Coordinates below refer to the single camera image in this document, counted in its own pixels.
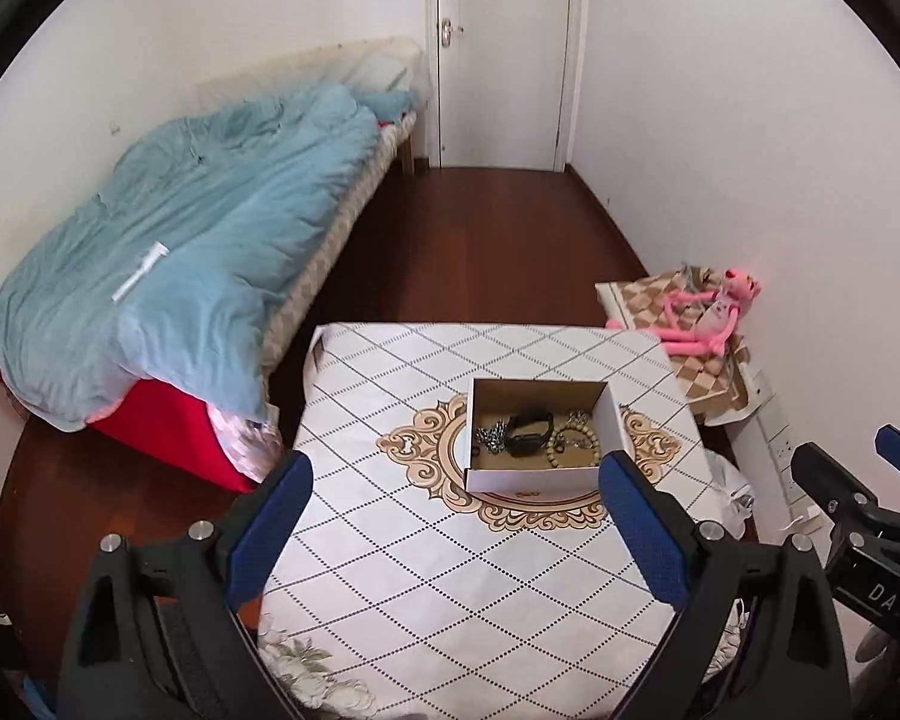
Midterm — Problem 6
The red blanket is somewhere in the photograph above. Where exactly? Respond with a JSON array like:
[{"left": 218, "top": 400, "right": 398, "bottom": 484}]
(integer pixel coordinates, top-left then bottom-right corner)
[{"left": 0, "top": 345, "right": 260, "bottom": 494}]

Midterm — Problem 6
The pink plush toy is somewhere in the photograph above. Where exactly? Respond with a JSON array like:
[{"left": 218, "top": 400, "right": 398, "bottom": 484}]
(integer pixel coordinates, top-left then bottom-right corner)
[{"left": 607, "top": 265, "right": 762, "bottom": 357}]

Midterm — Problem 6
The black smart band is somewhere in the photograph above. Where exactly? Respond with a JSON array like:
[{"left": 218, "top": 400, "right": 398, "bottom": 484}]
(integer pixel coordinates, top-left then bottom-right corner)
[{"left": 502, "top": 406, "right": 554, "bottom": 457}]

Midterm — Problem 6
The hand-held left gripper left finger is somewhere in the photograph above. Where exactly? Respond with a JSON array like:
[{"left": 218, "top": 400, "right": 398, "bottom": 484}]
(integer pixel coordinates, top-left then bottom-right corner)
[{"left": 60, "top": 451, "right": 314, "bottom": 720}]

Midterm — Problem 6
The wooden bead bracelet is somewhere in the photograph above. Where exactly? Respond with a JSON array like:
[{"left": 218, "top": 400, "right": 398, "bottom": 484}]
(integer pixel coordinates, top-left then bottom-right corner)
[{"left": 546, "top": 424, "right": 597, "bottom": 470}]

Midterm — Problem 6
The white door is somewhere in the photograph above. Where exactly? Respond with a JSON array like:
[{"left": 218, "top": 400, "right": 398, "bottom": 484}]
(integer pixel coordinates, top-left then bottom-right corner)
[{"left": 435, "top": 0, "right": 575, "bottom": 172}]

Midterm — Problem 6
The thick silver chain necklace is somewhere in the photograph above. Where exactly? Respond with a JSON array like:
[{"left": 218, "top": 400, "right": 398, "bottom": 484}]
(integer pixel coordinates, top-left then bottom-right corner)
[{"left": 474, "top": 420, "right": 511, "bottom": 458}]

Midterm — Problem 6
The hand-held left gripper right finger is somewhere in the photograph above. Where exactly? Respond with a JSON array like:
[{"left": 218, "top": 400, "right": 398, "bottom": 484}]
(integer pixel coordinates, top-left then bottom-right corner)
[{"left": 598, "top": 451, "right": 852, "bottom": 720}]

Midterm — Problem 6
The white power strip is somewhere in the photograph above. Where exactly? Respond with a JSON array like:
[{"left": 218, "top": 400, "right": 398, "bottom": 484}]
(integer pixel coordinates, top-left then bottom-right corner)
[{"left": 731, "top": 405, "right": 822, "bottom": 533}]

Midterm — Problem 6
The white cardboard box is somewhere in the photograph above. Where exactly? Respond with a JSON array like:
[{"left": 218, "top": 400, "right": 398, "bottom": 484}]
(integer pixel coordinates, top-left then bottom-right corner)
[{"left": 465, "top": 377, "right": 635, "bottom": 496}]

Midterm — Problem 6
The table with diamond-pattern cloth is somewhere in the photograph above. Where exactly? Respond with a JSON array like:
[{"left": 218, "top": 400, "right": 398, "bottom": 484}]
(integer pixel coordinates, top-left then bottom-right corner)
[{"left": 259, "top": 322, "right": 751, "bottom": 720}]

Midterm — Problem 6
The pink checked sheet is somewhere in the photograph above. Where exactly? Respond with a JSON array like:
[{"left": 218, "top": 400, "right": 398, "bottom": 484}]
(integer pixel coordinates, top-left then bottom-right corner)
[{"left": 210, "top": 401, "right": 286, "bottom": 485}]

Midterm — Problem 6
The light blue duvet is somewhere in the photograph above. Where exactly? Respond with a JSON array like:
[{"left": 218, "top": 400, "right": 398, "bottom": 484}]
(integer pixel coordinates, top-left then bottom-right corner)
[{"left": 0, "top": 84, "right": 413, "bottom": 432}]

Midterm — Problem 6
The white strip on duvet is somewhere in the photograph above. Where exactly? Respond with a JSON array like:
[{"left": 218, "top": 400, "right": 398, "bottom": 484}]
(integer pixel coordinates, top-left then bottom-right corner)
[{"left": 111, "top": 241, "right": 170, "bottom": 305}]

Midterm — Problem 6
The white plastic bag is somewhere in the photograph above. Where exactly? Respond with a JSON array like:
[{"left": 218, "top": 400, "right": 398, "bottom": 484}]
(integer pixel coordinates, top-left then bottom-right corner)
[{"left": 709, "top": 452, "right": 758, "bottom": 541}]

